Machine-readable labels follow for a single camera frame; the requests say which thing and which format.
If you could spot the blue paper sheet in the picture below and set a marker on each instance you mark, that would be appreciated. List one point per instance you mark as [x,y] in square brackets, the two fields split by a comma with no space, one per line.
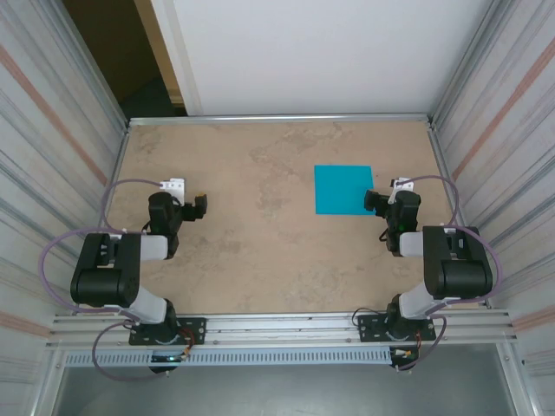
[340,188]

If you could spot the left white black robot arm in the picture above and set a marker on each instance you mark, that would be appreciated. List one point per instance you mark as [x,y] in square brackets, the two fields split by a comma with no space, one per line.
[104,277]

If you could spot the beige door jamb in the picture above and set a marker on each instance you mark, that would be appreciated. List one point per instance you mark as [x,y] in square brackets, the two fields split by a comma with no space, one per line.
[158,43]

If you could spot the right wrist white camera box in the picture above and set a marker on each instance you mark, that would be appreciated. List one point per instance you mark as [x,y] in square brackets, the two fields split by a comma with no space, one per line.
[393,195]

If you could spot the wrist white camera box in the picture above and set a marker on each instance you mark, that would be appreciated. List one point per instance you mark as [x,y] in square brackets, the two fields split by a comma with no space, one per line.
[393,195]
[175,188]

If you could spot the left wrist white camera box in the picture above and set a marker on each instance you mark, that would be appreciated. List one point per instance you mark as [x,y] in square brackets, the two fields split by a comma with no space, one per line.
[175,188]

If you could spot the aluminium side frame rail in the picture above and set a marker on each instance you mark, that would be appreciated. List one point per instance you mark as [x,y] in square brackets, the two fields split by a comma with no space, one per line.
[119,151]
[440,147]

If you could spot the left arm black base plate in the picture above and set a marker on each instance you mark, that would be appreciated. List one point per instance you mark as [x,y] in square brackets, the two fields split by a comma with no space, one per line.
[195,325]

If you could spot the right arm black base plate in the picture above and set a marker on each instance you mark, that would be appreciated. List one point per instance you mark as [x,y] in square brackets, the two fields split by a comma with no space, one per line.
[368,323]

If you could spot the aluminium table edge rail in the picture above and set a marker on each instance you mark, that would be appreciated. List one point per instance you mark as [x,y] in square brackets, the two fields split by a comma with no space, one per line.
[282,118]

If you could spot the corrugated translucent enclosure panel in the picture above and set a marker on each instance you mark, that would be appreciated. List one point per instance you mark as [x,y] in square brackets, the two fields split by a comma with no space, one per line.
[43,130]
[511,130]

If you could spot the long aluminium mounting rail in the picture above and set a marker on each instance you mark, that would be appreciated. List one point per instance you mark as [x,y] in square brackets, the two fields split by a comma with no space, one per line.
[282,325]

